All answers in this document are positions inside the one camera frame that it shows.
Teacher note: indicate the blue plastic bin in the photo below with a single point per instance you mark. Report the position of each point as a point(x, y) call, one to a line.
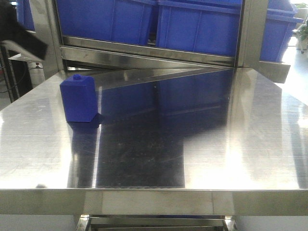
point(125, 21)
point(24, 14)
point(279, 25)
point(205, 26)

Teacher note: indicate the stainless steel shelf rack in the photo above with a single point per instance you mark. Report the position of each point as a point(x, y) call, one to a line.
point(63, 50)

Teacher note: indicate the blue plastic bin far left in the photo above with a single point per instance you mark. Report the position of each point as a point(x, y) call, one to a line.
point(24, 14)

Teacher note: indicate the blue block part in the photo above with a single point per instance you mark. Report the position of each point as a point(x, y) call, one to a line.
point(79, 98)

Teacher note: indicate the blue plastic bin centre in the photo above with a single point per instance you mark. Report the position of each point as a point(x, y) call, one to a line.
point(205, 26)

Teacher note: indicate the blue plastic bin right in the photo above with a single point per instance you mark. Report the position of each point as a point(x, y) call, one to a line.
point(279, 25)

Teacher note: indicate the potted green plant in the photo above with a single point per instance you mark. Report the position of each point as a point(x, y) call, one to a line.
point(301, 29)

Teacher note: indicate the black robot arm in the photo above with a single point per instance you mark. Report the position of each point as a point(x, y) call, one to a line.
point(11, 30)

